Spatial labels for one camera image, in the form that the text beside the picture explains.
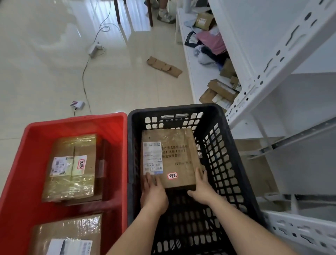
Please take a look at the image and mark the grey power cable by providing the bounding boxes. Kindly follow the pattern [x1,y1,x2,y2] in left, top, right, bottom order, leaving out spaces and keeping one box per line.
[81,0,121,114]

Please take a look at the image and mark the person's right forearm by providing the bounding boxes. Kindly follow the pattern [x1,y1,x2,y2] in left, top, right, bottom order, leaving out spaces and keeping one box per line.
[207,194,297,255]

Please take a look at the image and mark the red plastic crate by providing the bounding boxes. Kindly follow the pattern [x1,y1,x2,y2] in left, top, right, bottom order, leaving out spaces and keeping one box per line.
[0,112,128,255]

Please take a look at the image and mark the pile of plastic mailer bags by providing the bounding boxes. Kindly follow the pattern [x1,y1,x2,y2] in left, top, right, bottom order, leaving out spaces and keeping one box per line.
[183,6,231,66]

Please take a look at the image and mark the brown wooden chair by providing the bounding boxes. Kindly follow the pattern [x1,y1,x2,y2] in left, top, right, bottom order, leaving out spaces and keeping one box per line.
[114,0,154,27]

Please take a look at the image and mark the person's left hand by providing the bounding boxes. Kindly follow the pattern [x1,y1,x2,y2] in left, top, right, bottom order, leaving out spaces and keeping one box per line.
[140,172,169,217]

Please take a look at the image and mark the flattened cardboard strip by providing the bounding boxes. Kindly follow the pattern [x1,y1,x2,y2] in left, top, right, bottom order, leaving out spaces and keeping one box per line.
[146,56,183,78]

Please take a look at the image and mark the white power strip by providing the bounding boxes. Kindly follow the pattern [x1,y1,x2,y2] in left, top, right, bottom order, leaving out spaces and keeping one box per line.
[88,42,103,57]

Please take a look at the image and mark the person's right hand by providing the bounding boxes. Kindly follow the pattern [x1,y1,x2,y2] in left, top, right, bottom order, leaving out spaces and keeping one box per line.
[187,168,220,205]

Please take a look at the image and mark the tape-wrapped parcel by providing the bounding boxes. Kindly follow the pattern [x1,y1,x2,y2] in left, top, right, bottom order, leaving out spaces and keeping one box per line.
[42,134,102,203]

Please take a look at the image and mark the parcels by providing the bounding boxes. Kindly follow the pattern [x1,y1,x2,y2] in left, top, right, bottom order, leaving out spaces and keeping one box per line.
[199,57,242,108]

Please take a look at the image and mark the person's left forearm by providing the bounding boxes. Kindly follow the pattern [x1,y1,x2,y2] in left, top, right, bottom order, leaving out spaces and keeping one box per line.
[106,207,168,255]

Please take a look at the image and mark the black plastic basket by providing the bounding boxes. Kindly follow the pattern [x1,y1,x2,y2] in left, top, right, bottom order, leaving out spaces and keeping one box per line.
[127,103,266,255]

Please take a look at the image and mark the cardboard box white label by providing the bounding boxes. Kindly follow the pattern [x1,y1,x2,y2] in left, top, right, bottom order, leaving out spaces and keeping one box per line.
[194,12,215,31]

